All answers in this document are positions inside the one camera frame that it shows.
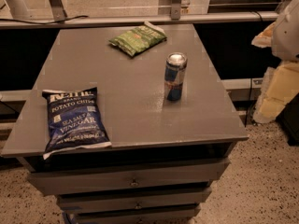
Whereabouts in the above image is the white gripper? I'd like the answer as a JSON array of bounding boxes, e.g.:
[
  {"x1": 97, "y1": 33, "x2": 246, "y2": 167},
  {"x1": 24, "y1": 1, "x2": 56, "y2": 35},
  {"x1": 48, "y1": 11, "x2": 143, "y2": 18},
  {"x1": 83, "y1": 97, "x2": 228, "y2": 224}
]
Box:
[{"x1": 251, "y1": 0, "x2": 299, "y2": 123}]

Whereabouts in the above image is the green jalapeno chip bag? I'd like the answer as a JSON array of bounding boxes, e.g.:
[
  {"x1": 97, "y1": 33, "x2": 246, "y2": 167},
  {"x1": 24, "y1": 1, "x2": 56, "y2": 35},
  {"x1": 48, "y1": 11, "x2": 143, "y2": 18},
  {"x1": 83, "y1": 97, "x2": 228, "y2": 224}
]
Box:
[{"x1": 109, "y1": 21, "x2": 167, "y2": 57}]

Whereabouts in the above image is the blue sea salt vinegar chip bag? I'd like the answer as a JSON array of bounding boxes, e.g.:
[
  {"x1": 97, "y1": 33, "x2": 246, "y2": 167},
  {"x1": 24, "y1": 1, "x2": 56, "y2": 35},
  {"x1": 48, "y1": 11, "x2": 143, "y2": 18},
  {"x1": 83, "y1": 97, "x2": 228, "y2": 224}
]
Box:
[{"x1": 42, "y1": 87, "x2": 111, "y2": 160}]

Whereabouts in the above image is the blue silver energy drink can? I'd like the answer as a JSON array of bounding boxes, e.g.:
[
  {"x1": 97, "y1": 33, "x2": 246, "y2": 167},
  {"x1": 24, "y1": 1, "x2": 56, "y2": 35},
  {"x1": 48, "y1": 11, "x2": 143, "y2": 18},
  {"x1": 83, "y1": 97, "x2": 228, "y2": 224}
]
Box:
[{"x1": 164, "y1": 52, "x2": 188, "y2": 101}]

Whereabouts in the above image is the grey drawer cabinet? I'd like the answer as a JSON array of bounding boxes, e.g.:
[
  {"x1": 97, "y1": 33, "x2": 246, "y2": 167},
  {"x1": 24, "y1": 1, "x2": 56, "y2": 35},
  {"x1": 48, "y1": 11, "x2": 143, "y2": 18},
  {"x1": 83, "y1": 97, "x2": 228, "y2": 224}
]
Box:
[{"x1": 0, "y1": 23, "x2": 249, "y2": 224}]

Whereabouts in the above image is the middle grey drawer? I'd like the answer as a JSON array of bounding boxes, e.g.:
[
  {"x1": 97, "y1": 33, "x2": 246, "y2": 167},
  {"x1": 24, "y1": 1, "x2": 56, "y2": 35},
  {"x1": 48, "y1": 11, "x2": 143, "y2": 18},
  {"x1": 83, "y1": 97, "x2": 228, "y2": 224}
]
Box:
[{"x1": 57, "y1": 186, "x2": 211, "y2": 214}]

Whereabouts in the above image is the grey drawer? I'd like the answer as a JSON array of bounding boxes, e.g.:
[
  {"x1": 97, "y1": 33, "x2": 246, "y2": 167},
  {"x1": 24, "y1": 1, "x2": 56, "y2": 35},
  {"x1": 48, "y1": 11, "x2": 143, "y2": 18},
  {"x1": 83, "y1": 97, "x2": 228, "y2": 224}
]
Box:
[
  {"x1": 70, "y1": 204, "x2": 200, "y2": 224},
  {"x1": 57, "y1": 186, "x2": 211, "y2": 214},
  {"x1": 28, "y1": 158, "x2": 230, "y2": 195}
]

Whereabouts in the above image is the bottom grey drawer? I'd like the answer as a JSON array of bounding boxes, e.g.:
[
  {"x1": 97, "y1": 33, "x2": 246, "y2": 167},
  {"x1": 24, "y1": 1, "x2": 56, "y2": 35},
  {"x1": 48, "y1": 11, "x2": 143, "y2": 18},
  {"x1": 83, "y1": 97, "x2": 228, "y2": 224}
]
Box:
[{"x1": 70, "y1": 204, "x2": 200, "y2": 224}]

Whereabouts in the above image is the grey metal railing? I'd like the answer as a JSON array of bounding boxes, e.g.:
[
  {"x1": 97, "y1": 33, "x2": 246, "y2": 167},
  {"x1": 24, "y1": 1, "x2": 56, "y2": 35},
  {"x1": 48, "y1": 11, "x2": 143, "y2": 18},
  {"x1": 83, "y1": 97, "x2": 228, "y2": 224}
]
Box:
[{"x1": 1, "y1": 0, "x2": 278, "y2": 29}]

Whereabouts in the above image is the top grey drawer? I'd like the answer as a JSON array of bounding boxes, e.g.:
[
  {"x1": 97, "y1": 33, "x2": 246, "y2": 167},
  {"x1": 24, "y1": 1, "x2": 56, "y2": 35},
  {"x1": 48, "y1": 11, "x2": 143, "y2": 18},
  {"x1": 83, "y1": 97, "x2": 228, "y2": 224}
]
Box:
[{"x1": 28, "y1": 158, "x2": 230, "y2": 195}]

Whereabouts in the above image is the white pipe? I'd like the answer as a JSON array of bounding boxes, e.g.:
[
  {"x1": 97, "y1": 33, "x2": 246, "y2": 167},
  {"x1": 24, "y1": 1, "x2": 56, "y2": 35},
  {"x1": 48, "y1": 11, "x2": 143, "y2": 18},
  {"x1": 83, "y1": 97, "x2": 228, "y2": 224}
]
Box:
[{"x1": 5, "y1": 0, "x2": 30, "y2": 20}]

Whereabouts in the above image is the black cable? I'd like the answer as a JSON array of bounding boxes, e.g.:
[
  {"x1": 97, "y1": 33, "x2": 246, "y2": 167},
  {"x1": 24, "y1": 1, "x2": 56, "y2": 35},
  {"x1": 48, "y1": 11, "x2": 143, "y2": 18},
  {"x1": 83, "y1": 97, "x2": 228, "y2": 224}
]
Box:
[{"x1": 0, "y1": 14, "x2": 90, "y2": 25}]

